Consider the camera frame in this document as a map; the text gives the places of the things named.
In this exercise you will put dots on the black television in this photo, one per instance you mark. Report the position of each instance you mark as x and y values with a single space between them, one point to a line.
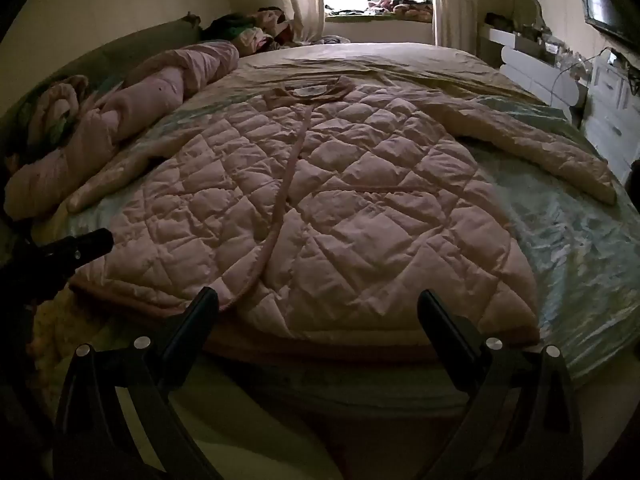
602 5

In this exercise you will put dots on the pink quilted coat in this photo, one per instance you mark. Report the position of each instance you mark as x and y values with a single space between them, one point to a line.
350 200

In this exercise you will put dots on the white drawer cabinet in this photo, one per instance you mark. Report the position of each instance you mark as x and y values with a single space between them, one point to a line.
610 105

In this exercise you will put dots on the bed with floral sheet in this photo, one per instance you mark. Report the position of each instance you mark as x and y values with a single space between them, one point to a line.
575 245

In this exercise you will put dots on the round mirror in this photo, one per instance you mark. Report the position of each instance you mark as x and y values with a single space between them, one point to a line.
525 10

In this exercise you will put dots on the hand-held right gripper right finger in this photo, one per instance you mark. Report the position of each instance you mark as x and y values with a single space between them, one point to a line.
436 317

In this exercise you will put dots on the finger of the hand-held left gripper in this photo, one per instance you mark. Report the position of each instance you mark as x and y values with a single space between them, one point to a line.
87 245

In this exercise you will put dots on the pile of clothes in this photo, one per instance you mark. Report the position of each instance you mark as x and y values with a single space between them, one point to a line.
250 30

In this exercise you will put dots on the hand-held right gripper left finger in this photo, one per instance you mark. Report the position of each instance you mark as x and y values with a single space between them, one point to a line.
201 317

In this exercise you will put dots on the floral blanket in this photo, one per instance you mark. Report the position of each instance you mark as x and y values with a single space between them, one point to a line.
55 105

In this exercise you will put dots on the dark green pillow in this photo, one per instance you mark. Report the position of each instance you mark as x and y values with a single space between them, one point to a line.
115 45

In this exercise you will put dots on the pink rolled duvet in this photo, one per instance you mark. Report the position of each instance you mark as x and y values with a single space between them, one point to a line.
150 90

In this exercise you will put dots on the clothes on windowsill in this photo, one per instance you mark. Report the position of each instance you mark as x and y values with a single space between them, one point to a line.
400 7

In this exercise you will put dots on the cosmetics clutter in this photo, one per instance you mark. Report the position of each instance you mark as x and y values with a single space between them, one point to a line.
552 45

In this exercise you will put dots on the white vanity desk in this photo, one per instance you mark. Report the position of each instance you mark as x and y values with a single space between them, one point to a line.
540 80

